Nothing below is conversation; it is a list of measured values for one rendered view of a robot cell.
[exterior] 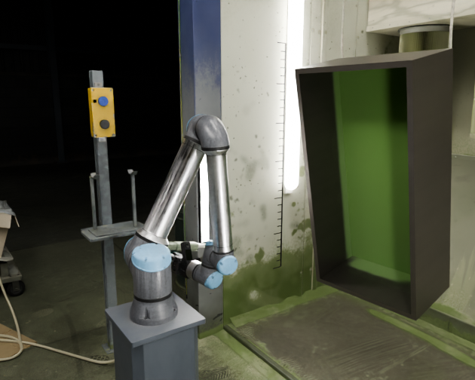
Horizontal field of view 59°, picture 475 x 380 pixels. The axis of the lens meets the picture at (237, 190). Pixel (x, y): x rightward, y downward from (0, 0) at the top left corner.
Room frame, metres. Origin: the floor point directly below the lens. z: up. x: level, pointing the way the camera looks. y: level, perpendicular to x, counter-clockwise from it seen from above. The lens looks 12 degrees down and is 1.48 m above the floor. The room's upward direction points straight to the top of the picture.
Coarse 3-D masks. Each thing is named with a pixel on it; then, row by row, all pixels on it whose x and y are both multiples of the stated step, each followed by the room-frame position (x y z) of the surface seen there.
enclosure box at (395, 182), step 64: (320, 64) 2.14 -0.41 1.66; (384, 64) 1.76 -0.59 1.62; (448, 64) 1.87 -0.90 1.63; (320, 128) 2.27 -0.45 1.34; (384, 128) 2.20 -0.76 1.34; (448, 128) 1.92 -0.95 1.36; (320, 192) 2.29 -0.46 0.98; (384, 192) 2.26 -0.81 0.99; (448, 192) 1.96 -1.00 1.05; (320, 256) 2.31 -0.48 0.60; (384, 256) 2.33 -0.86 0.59; (448, 256) 2.02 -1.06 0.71
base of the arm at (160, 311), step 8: (168, 296) 1.53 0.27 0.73; (136, 304) 1.51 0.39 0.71; (144, 304) 1.49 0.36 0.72; (152, 304) 1.49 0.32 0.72; (160, 304) 1.50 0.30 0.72; (168, 304) 1.52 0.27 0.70; (136, 312) 1.49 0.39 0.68; (144, 312) 1.49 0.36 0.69; (152, 312) 1.48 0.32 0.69; (160, 312) 1.49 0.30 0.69; (168, 312) 1.51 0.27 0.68; (176, 312) 1.55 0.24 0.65; (136, 320) 1.48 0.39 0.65; (144, 320) 1.47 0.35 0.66; (152, 320) 1.47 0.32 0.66; (160, 320) 1.48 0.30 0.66; (168, 320) 1.50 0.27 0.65
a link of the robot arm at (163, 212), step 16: (192, 128) 1.78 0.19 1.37; (192, 144) 1.77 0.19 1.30; (176, 160) 1.77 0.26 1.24; (192, 160) 1.76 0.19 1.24; (176, 176) 1.74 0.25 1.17; (192, 176) 1.77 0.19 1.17; (160, 192) 1.75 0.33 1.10; (176, 192) 1.73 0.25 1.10; (160, 208) 1.72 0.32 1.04; (176, 208) 1.74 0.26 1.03; (160, 224) 1.70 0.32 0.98; (144, 240) 1.67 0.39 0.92; (160, 240) 1.69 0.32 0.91; (128, 256) 1.65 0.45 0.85
